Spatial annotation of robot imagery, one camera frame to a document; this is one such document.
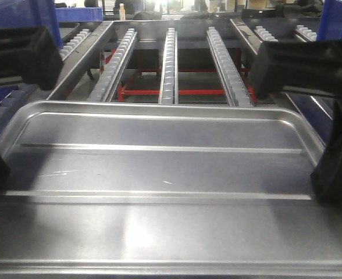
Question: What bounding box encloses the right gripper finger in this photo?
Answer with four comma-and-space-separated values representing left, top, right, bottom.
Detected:
311, 101, 342, 202

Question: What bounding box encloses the large blue plastic crate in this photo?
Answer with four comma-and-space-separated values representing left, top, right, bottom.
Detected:
0, 0, 63, 48

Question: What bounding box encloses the red steel support frame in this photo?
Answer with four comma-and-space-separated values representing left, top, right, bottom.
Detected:
99, 49, 259, 104

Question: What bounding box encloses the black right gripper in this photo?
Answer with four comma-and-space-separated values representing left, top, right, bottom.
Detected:
249, 40, 342, 99

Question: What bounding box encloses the right roller conveyor rail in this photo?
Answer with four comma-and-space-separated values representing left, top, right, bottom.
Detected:
206, 27, 252, 108

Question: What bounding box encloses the flat steel divider rail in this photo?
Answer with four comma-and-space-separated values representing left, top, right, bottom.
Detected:
46, 21, 114, 101

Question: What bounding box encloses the small silver ribbed tray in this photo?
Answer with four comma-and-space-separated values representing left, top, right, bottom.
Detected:
0, 101, 342, 278

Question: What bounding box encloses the middle roller conveyor rail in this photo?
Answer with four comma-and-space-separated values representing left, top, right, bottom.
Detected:
158, 28, 179, 105

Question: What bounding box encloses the roller conveyor rail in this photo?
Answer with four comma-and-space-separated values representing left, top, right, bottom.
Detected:
158, 28, 179, 105
206, 27, 252, 108
87, 28, 138, 102

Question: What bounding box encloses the left roller conveyor rail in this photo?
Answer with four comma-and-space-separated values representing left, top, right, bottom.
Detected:
87, 28, 138, 102

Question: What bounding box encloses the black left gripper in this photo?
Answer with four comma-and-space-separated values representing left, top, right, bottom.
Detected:
0, 26, 63, 90

